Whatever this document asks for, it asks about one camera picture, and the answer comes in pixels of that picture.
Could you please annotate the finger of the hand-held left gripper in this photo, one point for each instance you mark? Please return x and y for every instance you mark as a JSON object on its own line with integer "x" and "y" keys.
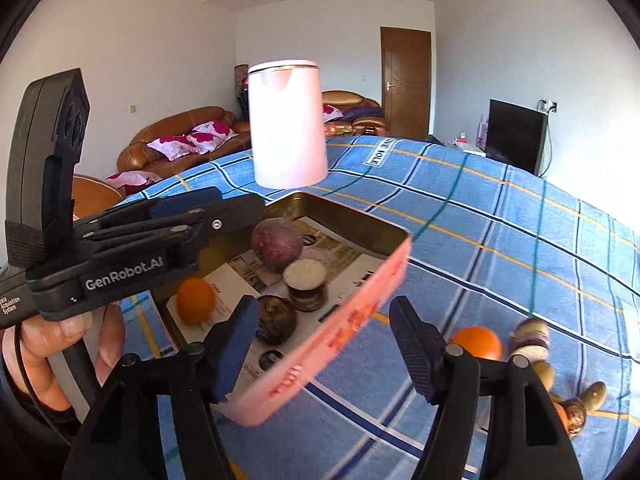
{"x": 180, "y": 201}
{"x": 240, "y": 212}

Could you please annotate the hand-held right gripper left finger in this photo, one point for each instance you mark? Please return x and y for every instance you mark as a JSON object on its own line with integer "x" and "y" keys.
{"x": 234, "y": 347}

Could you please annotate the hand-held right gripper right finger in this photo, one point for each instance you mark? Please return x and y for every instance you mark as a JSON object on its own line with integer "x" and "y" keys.
{"x": 414, "y": 347}

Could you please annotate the pink tin box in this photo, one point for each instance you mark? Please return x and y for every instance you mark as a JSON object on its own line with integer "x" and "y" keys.
{"x": 345, "y": 330}

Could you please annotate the person's left hand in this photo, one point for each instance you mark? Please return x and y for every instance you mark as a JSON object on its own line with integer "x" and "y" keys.
{"x": 47, "y": 342}

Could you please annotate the purple passion fruit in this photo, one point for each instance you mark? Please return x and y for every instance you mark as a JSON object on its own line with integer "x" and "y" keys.
{"x": 277, "y": 245}

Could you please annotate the brown leather armchair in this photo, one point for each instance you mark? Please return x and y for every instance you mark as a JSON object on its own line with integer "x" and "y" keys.
{"x": 95, "y": 195}

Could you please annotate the dark brown mangosteen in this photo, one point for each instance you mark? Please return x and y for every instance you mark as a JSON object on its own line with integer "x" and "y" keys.
{"x": 531, "y": 335}
{"x": 575, "y": 416}
{"x": 277, "y": 319}

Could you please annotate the floral pink blanket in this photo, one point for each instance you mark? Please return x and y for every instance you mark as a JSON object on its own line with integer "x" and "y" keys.
{"x": 132, "y": 179}

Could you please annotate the small orange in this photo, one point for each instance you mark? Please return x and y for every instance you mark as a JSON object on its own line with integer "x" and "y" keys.
{"x": 196, "y": 301}
{"x": 477, "y": 342}

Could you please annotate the floral pink pillow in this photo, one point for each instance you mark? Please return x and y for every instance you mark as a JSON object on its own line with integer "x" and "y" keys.
{"x": 192, "y": 140}

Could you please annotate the white-topped round cake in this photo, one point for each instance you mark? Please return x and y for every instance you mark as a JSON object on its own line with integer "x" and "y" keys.
{"x": 305, "y": 280}

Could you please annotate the printed paper lining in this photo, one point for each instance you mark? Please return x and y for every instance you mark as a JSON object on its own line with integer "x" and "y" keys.
{"x": 345, "y": 260}

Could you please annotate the blue plaid tablecloth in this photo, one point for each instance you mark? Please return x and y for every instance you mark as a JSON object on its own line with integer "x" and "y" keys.
{"x": 475, "y": 240}

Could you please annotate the yellowish brown round fruit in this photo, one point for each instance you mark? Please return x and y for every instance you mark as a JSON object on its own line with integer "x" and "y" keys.
{"x": 545, "y": 374}

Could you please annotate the white cloth label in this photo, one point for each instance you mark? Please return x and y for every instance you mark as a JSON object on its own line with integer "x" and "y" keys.
{"x": 381, "y": 151}

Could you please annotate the purple cloth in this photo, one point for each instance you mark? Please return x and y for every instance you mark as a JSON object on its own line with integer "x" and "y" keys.
{"x": 362, "y": 111}

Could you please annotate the brown leather corner sofa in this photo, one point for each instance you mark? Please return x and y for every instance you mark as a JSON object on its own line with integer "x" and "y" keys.
{"x": 357, "y": 105}

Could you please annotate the golden brown round fruit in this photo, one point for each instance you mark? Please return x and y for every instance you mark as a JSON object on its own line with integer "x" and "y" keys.
{"x": 592, "y": 395}

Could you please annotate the brown wooden door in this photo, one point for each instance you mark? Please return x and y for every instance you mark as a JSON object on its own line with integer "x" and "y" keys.
{"x": 406, "y": 85}

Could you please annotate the black flat screen television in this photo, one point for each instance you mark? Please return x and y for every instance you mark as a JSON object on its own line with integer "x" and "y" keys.
{"x": 515, "y": 135}

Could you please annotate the white wall power socket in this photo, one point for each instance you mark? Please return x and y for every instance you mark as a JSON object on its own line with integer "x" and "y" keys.
{"x": 547, "y": 105}

